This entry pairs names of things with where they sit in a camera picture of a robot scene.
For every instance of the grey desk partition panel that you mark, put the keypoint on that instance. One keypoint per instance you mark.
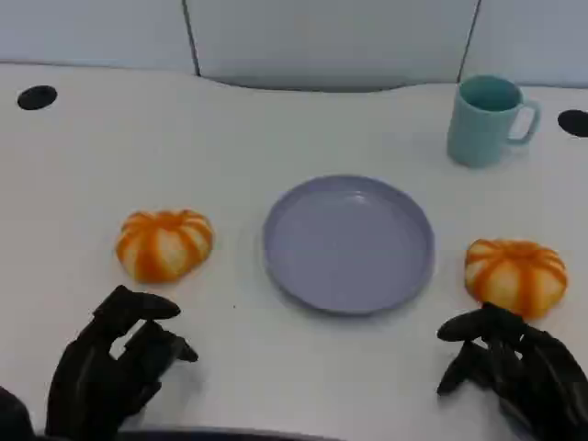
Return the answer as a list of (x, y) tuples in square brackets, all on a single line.
[(533, 41), (92, 32), (331, 41)]

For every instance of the orange and white bread roll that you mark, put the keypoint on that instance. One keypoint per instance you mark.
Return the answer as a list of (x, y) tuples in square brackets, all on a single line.
[(514, 280), (163, 248)]

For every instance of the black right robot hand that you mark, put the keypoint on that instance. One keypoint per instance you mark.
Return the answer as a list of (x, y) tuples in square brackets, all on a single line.
[(542, 381)]

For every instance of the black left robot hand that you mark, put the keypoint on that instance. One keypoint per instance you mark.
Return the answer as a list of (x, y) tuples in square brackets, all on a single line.
[(92, 376)]

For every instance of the lilac plate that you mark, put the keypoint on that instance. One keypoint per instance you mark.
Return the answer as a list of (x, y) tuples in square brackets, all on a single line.
[(349, 248)]

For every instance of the pale green mug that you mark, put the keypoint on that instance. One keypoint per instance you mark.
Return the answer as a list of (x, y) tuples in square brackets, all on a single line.
[(478, 133)]

